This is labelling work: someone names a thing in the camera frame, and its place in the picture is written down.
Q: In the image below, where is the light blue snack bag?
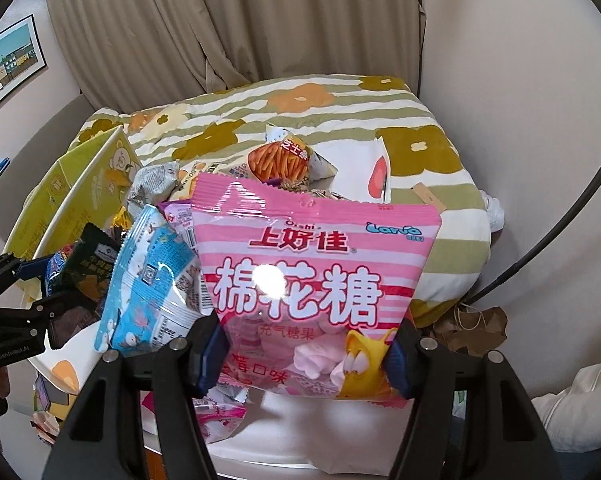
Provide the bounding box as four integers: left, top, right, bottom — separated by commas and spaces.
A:
94, 205, 212, 356

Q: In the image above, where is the pink marshmallow snack bag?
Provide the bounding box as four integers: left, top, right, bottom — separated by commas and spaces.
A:
191, 174, 441, 401

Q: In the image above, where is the cheese sticks snack bag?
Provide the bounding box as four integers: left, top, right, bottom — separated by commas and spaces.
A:
247, 124, 338, 192

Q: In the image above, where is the dark green snack packet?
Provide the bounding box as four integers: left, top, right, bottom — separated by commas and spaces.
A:
61, 222, 119, 304

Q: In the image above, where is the grey headboard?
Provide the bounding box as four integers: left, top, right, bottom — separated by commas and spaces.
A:
0, 93, 95, 242

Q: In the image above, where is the brown paper bag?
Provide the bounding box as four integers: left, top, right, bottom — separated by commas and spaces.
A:
431, 307, 509, 358

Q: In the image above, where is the white pillow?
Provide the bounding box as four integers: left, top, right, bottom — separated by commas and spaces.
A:
531, 363, 601, 453

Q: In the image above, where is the green cardboard storage box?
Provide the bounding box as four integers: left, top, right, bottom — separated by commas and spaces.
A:
4, 122, 142, 259

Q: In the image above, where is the silver grey snack packet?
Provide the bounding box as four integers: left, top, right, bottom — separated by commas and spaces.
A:
127, 162, 180, 207

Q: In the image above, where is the white persimmon print cloth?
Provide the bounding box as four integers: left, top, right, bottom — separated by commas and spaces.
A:
30, 140, 412, 476

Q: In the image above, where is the framed houses picture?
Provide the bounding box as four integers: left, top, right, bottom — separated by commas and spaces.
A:
0, 14, 46, 105

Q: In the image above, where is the floral striped quilt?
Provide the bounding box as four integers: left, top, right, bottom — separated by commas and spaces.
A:
72, 74, 491, 327

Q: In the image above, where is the beige curtain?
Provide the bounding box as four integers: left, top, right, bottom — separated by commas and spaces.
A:
46, 0, 426, 112

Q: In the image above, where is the black curved stand tube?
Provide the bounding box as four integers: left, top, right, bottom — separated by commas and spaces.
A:
464, 166, 601, 306

